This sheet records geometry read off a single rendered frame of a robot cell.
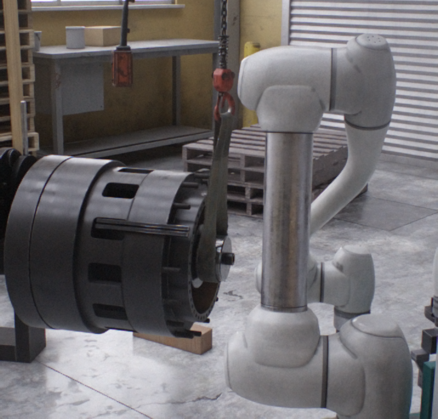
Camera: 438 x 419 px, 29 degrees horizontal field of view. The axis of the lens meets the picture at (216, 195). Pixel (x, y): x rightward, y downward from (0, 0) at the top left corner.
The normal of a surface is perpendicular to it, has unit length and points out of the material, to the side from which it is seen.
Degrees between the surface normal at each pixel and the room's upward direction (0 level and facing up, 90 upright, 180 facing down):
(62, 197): 42
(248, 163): 90
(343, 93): 108
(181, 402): 0
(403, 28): 120
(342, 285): 87
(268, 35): 90
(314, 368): 62
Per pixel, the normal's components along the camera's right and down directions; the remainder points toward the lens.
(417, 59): -0.58, -0.33
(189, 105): 0.74, 0.17
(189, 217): -0.16, -0.62
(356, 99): 0.05, 0.60
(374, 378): -0.16, 0.18
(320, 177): 0.87, 0.13
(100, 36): -0.43, 0.22
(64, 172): -0.09, -0.82
